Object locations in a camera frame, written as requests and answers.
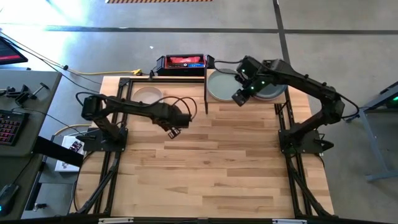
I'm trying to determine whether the black floor cable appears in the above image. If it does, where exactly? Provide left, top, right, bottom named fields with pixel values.
left=0, top=30, right=104, bottom=86

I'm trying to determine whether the blue-grey metal stand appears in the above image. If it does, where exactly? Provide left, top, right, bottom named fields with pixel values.
left=356, top=80, right=398, bottom=184

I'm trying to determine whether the blue plate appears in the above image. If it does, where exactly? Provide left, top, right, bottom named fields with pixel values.
left=253, top=81, right=289, bottom=101

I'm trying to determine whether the black keyboard with red lights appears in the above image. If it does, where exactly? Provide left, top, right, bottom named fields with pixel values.
left=0, top=109, right=31, bottom=147

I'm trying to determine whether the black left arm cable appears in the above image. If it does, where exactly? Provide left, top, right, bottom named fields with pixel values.
left=75, top=91, right=199, bottom=123

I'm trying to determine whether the grey-green plate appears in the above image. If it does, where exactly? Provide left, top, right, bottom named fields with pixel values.
left=206, top=68, right=244, bottom=103

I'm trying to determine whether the dark desk monitor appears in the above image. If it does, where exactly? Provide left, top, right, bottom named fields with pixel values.
left=0, top=35, right=29, bottom=67

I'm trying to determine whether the grey desk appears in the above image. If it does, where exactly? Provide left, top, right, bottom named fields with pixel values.
left=0, top=68, right=63, bottom=220

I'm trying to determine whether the yellow cable with plug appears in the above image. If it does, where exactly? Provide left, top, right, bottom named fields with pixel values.
left=66, top=68, right=144, bottom=77

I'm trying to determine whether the black clamp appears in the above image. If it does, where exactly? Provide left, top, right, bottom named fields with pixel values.
left=0, top=82, right=51, bottom=106

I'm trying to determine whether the white box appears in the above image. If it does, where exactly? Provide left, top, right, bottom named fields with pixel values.
left=53, top=134, right=86, bottom=173

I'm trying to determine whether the black strap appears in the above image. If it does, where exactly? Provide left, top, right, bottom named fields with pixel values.
left=32, top=136, right=85, bottom=168

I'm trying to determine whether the black computer mouse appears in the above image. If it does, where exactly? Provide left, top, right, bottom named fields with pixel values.
left=0, top=183, right=21, bottom=217

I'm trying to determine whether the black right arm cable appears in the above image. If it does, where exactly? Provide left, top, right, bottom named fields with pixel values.
left=338, top=92, right=361, bottom=121

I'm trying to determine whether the black power box cable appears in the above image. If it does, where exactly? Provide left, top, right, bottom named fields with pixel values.
left=213, top=58, right=247, bottom=76

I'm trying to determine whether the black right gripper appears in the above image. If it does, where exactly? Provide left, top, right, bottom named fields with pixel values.
left=231, top=55, right=273, bottom=106

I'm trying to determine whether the black metal frame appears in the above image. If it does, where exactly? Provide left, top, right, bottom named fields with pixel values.
left=203, top=67, right=288, bottom=115

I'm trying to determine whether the white frame bracket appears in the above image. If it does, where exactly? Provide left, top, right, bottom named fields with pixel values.
left=271, top=218, right=309, bottom=224
left=97, top=217, right=135, bottom=224

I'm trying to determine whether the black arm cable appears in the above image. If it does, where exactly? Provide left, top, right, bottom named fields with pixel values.
left=338, top=92, right=361, bottom=121
left=75, top=91, right=199, bottom=123

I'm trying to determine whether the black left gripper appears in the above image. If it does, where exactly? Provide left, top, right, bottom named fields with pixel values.
left=154, top=104, right=192, bottom=139

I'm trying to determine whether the black and red power box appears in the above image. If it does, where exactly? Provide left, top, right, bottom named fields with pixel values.
left=155, top=53, right=216, bottom=78

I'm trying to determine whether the pale pink plate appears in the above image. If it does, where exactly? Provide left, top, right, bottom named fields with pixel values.
left=131, top=86, right=164, bottom=105

